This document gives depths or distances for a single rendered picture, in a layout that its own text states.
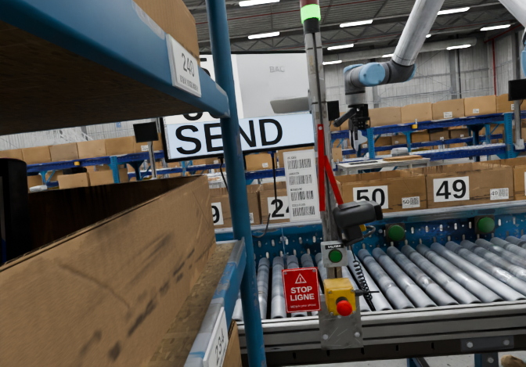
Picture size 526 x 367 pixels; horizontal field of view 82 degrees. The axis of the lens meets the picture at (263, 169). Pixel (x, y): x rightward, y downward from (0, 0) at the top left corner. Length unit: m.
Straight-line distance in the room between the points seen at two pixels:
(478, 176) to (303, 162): 1.05
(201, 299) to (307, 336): 0.73
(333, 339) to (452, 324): 0.34
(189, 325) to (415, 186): 1.41
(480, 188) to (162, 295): 1.60
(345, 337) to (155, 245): 0.84
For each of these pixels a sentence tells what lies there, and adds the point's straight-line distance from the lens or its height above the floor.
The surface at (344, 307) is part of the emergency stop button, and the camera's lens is 0.85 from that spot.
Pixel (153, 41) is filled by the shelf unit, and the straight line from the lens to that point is 0.18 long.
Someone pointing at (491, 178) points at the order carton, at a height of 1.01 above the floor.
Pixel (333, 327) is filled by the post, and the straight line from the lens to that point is 1.00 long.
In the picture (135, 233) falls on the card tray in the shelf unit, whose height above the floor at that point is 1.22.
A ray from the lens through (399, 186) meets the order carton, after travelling 1.56.
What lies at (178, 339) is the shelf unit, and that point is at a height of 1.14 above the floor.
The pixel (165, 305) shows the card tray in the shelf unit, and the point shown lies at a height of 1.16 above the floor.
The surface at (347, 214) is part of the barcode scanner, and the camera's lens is 0.82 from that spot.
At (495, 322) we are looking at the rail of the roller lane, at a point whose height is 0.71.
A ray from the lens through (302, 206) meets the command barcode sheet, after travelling 0.85.
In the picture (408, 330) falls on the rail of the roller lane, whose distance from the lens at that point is 1.06.
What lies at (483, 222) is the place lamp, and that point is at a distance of 1.67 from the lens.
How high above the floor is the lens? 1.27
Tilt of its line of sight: 5 degrees down
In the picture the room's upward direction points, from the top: 6 degrees counter-clockwise
